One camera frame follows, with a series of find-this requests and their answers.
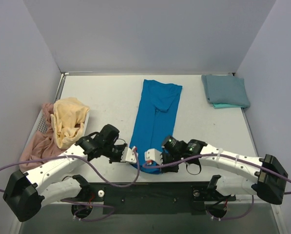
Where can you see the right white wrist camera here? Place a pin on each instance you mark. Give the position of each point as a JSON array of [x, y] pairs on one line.
[[153, 156]]

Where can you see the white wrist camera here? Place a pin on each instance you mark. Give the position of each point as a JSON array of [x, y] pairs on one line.
[[129, 155], [153, 156]]

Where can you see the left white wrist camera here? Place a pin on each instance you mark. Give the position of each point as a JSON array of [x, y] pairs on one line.
[[129, 155]]

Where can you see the aluminium rail frame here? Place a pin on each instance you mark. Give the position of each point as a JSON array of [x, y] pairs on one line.
[[79, 189]]

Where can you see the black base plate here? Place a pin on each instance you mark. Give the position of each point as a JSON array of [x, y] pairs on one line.
[[153, 198]]

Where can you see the folded grey-blue t shirt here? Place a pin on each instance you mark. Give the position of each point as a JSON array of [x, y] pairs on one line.
[[225, 89]]

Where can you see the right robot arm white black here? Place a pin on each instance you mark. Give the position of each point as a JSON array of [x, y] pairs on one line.
[[261, 176]]

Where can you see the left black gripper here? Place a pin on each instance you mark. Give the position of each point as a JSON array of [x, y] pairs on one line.
[[118, 154]]

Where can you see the folded teal t shirt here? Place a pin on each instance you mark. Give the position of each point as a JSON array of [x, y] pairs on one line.
[[225, 105]]

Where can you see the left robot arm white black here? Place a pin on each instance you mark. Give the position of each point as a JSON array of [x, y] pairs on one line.
[[53, 171]]

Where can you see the bright blue t shirt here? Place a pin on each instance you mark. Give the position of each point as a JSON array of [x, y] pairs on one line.
[[155, 117]]

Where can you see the white perforated plastic basket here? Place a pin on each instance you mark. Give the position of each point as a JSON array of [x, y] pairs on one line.
[[43, 131]]

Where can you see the dusty pink t shirt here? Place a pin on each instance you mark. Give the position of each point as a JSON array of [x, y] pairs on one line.
[[43, 145]]

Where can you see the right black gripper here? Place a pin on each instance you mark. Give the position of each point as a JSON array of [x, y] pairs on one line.
[[164, 159]]

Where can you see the pale yellow t shirt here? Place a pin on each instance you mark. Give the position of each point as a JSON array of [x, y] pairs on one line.
[[68, 120]]

